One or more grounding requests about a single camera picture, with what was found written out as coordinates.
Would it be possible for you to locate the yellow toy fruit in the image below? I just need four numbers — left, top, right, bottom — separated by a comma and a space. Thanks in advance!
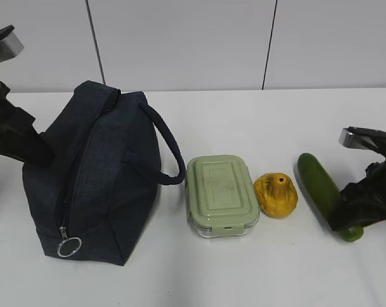
253, 173, 299, 219

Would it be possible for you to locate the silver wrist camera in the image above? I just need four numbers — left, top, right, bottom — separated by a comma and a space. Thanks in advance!
0, 25, 24, 63
339, 127, 386, 153

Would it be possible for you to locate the green lid glass container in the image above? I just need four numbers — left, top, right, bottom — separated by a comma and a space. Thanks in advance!
185, 155, 260, 239

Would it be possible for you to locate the dark blue lunch bag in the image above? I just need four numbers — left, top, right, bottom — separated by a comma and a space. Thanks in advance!
22, 81, 186, 265

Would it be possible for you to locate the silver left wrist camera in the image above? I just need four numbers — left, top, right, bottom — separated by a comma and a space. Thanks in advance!
0, 25, 24, 63

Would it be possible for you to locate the green cucumber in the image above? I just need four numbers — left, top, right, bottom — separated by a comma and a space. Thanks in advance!
297, 153, 370, 224

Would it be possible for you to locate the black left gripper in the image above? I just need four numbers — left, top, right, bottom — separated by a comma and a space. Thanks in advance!
0, 81, 55, 168

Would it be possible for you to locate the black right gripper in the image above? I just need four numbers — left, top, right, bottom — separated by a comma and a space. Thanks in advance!
328, 138, 386, 231

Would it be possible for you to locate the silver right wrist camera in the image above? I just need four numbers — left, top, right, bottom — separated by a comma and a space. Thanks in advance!
339, 127, 386, 153

